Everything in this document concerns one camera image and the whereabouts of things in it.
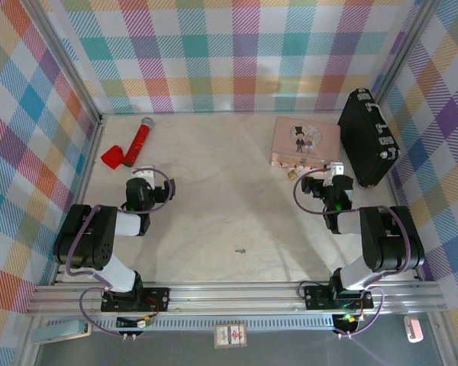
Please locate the small brass padlock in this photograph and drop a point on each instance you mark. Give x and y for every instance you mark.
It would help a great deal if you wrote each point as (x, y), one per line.
(293, 173)

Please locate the pink wedding tin box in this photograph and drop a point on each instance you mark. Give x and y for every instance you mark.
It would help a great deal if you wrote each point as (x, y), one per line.
(309, 133)

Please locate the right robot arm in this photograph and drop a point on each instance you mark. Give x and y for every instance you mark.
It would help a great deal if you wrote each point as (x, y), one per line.
(385, 236)

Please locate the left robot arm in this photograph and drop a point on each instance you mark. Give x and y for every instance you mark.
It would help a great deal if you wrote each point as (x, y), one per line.
(99, 236)

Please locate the red block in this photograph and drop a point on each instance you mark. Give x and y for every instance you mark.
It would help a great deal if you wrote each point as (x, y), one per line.
(112, 157)

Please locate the red toy microphone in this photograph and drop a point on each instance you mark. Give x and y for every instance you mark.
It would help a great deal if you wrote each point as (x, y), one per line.
(138, 143)

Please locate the black briefcase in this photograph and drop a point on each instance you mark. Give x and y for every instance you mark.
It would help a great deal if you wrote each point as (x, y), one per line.
(362, 141)

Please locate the playing card box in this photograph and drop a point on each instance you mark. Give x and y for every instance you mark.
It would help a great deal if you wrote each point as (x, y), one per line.
(231, 335)

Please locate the pink white small device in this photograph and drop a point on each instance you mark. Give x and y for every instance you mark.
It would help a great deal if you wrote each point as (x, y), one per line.
(414, 328)

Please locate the teal flat device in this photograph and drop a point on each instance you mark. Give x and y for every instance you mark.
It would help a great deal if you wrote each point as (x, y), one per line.
(61, 331)

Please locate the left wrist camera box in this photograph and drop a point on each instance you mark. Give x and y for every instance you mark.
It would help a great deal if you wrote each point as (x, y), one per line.
(145, 174)

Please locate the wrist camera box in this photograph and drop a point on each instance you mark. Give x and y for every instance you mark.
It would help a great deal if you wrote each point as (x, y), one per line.
(145, 174)
(335, 171)

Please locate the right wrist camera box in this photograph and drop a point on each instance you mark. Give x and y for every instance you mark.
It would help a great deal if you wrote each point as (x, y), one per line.
(335, 171)

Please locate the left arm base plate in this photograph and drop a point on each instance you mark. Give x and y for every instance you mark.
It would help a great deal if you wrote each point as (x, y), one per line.
(158, 299)

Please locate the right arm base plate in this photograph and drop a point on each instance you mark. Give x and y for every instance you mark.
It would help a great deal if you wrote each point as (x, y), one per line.
(317, 297)

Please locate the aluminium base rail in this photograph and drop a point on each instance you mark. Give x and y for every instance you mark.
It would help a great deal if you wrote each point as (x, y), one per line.
(233, 301)

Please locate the aluminium frame post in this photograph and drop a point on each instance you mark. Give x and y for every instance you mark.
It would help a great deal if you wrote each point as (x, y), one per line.
(66, 61)
(404, 53)

